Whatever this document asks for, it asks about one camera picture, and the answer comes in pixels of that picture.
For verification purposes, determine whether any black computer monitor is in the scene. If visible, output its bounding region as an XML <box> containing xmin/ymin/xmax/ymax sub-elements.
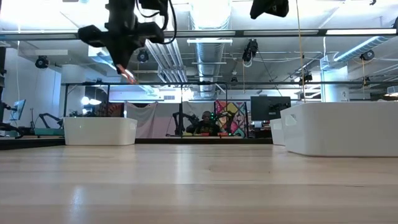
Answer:
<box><xmin>249</xmin><ymin>95</ymin><xmax>292</xmax><ymax>122</ymax></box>

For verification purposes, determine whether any black aluminium rig frame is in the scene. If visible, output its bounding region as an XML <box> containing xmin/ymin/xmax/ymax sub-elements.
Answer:
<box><xmin>0</xmin><ymin>29</ymin><xmax>398</xmax><ymax>151</ymax></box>

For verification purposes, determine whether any silver ventilation duct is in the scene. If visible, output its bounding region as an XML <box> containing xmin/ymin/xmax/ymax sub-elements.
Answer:
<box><xmin>190</xmin><ymin>0</ymin><xmax>233</xmax><ymax>98</ymax></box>

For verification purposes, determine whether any black left wrist camera cable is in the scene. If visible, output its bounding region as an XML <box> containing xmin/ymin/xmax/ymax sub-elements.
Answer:
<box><xmin>134</xmin><ymin>0</ymin><xmax>178</xmax><ymax>45</ymax></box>

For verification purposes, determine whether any orange rubber band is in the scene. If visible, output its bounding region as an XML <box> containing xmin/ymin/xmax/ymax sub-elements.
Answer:
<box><xmin>116</xmin><ymin>63</ymin><xmax>138</xmax><ymax>85</ymax></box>

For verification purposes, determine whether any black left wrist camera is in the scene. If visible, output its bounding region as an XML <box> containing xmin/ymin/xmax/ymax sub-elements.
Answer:
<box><xmin>138</xmin><ymin>0</ymin><xmax>170</xmax><ymax>17</ymax></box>

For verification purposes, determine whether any pale pink cloth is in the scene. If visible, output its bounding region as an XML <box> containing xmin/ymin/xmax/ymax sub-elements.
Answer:
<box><xmin>124</xmin><ymin>101</ymin><xmax>185</xmax><ymax>139</ymax></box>

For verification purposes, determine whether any black arm base cable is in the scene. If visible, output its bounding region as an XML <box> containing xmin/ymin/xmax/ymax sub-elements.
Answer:
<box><xmin>0</xmin><ymin>121</ymin><xmax>25</xmax><ymax>139</ymax></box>

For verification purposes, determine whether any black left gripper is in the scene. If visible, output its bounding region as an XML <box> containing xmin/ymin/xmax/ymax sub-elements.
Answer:
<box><xmin>77</xmin><ymin>17</ymin><xmax>165</xmax><ymax>75</ymax></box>

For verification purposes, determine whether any person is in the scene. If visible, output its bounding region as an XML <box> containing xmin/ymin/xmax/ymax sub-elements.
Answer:
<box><xmin>185</xmin><ymin>111</ymin><xmax>225</xmax><ymax>137</ymax></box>

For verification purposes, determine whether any teal work table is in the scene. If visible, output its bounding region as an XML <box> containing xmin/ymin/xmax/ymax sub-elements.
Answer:
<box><xmin>33</xmin><ymin>125</ymin><xmax>65</xmax><ymax>137</ymax></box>

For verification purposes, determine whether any black ceiling spotlight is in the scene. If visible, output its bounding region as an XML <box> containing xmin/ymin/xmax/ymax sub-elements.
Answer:
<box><xmin>359</xmin><ymin>49</ymin><xmax>376</xmax><ymax>62</ymax></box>
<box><xmin>34</xmin><ymin>55</ymin><xmax>50</xmax><ymax>70</ymax></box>
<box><xmin>136</xmin><ymin>49</ymin><xmax>150</xmax><ymax>64</ymax></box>
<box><xmin>241</xmin><ymin>38</ymin><xmax>259</xmax><ymax>68</ymax></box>
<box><xmin>298</xmin><ymin>72</ymin><xmax>314</xmax><ymax>87</ymax></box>

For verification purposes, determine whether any white ceiling duct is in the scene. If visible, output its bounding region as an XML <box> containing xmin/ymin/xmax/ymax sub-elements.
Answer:
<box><xmin>322</xmin><ymin>35</ymin><xmax>391</xmax><ymax>71</ymax></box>

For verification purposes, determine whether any colourful geometric cloth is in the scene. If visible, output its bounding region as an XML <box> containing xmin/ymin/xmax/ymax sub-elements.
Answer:
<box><xmin>214</xmin><ymin>100</ymin><xmax>250</xmax><ymax>138</ymax></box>

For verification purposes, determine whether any white hanging cloth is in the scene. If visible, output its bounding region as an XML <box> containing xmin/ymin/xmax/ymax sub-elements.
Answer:
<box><xmin>182</xmin><ymin>100</ymin><xmax>216</xmax><ymax>136</ymax></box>

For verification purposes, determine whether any small tilted monitor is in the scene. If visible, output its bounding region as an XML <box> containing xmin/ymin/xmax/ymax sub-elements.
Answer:
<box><xmin>9</xmin><ymin>99</ymin><xmax>27</xmax><ymax>121</ymax></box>

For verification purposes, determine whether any black metal rack frame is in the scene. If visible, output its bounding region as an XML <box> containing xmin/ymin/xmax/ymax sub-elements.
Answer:
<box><xmin>61</xmin><ymin>80</ymin><xmax>398</xmax><ymax>139</ymax></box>

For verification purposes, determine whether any white plastic basket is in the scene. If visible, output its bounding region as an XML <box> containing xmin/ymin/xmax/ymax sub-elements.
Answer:
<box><xmin>279</xmin><ymin>101</ymin><xmax>398</xmax><ymax>157</ymax></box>
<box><xmin>63</xmin><ymin>116</ymin><xmax>138</xmax><ymax>146</ymax></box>
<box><xmin>269</xmin><ymin>118</ymin><xmax>286</xmax><ymax>146</ymax></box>

